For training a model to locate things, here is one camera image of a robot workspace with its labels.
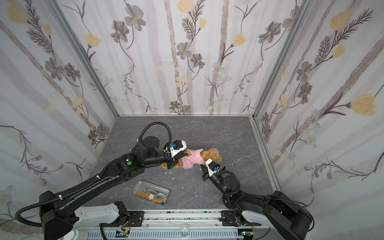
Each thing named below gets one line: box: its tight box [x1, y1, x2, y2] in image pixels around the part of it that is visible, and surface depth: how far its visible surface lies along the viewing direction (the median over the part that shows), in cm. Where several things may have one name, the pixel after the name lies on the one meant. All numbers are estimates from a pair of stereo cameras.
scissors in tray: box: [142, 187, 167, 199], surface depth 84 cm
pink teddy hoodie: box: [181, 148, 206, 170], surface depth 70 cm
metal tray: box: [131, 180, 170, 206], surface depth 84 cm
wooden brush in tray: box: [135, 192, 164, 204], surface depth 82 cm
